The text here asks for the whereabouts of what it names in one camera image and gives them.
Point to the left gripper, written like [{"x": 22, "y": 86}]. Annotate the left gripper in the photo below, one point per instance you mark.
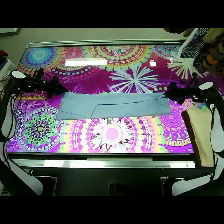
[{"x": 57, "y": 88}]

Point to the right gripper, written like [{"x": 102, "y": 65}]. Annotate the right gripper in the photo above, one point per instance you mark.
[{"x": 173, "y": 92}]

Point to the light blue pants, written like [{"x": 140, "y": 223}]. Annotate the light blue pants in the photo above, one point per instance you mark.
[{"x": 110, "y": 106}]

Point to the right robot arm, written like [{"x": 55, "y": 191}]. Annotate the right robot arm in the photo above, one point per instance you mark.
[{"x": 213, "y": 100}]

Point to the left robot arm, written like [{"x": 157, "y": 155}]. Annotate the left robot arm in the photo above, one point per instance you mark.
[{"x": 13, "y": 83}]

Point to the heap of clothes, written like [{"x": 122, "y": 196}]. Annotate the heap of clothes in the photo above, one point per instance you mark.
[{"x": 210, "y": 50}]

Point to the beige garment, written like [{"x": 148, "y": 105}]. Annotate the beige garment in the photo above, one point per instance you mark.
[{"x": 202, "y": 133}]

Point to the silver frame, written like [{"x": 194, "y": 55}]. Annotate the silver frame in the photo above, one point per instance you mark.
[{"x": 106, "y": 164}]

